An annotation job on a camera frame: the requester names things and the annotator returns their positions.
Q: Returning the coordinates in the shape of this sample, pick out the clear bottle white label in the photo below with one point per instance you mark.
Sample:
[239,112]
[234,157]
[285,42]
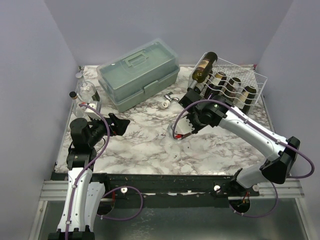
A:
[77,110]

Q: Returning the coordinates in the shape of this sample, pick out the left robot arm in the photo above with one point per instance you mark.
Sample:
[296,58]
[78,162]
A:
[85,189]

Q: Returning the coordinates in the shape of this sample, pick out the chrome white bottle stopper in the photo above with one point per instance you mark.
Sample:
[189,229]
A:
[167,100]

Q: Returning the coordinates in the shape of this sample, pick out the green plastic toolbox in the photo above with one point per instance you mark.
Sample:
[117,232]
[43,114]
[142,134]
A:
[139,75]

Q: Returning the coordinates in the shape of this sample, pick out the clear bottle silver cap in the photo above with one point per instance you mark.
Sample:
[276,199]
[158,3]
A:
[170,130]

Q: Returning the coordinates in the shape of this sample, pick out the red wine bottle gold foil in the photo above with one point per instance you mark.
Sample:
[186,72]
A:
[215,84]

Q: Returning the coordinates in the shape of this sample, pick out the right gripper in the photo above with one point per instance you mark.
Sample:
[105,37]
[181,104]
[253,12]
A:
[189,100]

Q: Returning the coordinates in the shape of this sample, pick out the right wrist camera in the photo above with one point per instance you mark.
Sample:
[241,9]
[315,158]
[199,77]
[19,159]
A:
[184,127]

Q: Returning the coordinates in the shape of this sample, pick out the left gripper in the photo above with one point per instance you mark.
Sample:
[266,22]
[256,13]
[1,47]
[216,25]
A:
[119,126]

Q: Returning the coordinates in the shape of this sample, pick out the round clear bottle dark label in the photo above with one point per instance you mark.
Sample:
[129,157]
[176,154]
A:
[86,90]

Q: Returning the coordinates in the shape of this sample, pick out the green bottle black neck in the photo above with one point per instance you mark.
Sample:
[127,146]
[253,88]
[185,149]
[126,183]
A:
[246,99]

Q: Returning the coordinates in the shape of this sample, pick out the dark green bottle top left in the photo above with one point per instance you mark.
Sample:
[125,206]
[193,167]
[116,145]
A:
[203,69]

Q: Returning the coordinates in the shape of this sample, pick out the dark bottle bottom left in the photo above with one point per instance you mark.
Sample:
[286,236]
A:
[199,88]

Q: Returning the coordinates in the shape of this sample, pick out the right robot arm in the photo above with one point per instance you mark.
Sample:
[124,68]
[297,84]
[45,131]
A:
[280,153]

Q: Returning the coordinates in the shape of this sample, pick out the white wire wine rack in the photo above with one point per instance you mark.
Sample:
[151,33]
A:
[246,74]

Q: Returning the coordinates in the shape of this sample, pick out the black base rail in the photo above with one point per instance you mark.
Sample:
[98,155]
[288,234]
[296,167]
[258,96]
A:
[172,191]

